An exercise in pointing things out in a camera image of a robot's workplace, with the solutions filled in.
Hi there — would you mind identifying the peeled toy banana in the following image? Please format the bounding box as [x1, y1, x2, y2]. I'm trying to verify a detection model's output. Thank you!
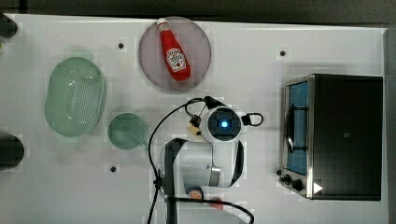
[188, 122, 201, 137]

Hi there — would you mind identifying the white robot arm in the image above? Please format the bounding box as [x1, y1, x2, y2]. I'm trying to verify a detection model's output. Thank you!
[159, 106, 244, 224]

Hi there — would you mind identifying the green mug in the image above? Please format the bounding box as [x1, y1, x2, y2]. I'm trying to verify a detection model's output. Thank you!
[107, 113, 148, 150]

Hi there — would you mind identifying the red ketchup bottle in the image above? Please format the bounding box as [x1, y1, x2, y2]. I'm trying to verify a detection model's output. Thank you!
[157, 18, 191, 81]

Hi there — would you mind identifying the blue bowl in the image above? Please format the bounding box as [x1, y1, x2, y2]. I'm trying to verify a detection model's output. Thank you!
[186, 186, 205, 200]

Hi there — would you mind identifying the orange slice toy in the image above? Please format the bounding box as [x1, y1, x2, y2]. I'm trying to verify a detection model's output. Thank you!
[189, 190, 203, 200]

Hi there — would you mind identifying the red round fruit toy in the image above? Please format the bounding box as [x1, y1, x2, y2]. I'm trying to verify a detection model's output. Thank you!
[211, 197, 224, 210]

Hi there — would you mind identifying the green perforated colander basket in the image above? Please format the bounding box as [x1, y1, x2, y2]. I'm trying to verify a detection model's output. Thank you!
[45, 57, 106, 137]

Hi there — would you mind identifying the black toaster oven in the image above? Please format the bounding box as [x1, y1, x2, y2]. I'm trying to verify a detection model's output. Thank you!
[276, 74, 383, 201]

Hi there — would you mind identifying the black cylinder cup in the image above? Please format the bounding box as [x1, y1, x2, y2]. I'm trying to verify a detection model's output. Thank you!
[0, 13, 18, 38]

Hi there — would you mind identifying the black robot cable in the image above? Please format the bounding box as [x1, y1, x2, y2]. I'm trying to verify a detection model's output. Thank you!
[146, 95, 265, 224]

